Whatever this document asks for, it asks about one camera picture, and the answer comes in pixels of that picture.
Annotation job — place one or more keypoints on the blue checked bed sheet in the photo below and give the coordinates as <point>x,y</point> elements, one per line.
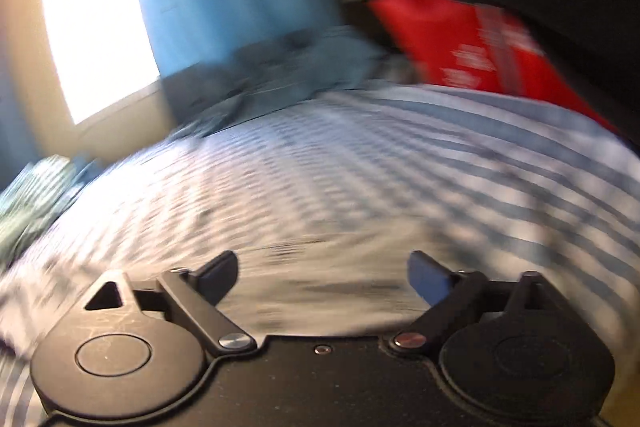
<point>325,182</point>

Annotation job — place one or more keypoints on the crumpled blue cloth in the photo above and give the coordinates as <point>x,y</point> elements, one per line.
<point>280,67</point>

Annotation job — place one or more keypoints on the bright window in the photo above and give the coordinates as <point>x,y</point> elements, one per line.
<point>90,7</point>

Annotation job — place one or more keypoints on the green checked duvet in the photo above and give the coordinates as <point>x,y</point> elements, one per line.
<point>30,207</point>

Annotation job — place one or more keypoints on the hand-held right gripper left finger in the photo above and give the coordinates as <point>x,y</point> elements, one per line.
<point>220,271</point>

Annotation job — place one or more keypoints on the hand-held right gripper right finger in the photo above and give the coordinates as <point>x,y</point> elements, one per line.
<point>425,278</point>

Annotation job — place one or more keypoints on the red bag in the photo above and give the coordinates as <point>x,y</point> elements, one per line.
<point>450,37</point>

